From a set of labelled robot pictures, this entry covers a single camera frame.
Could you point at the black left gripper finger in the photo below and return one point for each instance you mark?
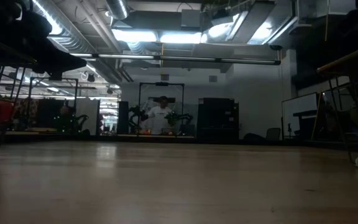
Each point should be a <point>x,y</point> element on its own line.
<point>78,62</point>

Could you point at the black background robot arm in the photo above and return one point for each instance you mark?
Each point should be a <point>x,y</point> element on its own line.
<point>135,116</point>
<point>179,118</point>

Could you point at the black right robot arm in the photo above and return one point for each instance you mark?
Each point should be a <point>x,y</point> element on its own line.
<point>343,40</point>

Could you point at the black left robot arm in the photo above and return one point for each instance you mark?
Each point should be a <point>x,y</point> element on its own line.
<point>11,25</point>

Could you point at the person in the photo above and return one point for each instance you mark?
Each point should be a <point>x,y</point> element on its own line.
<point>64,119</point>
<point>159,116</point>

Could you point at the black upright panel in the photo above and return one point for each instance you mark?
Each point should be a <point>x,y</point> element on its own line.
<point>123,117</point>

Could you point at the long ceiling light tube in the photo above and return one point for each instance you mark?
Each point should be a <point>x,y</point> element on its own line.
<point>172,58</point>

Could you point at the black background cabinet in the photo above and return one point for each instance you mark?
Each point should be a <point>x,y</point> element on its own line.
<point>217,118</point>

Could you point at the black chair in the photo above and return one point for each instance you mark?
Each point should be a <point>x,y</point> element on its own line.
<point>273,133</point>

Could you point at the whiteboard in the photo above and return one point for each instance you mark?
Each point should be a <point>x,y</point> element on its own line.
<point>298,112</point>

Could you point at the silver ceiling duct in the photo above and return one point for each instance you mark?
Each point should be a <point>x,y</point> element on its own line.
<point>70,37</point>

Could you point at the black stand frame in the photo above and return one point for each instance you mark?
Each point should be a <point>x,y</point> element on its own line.
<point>162,84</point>

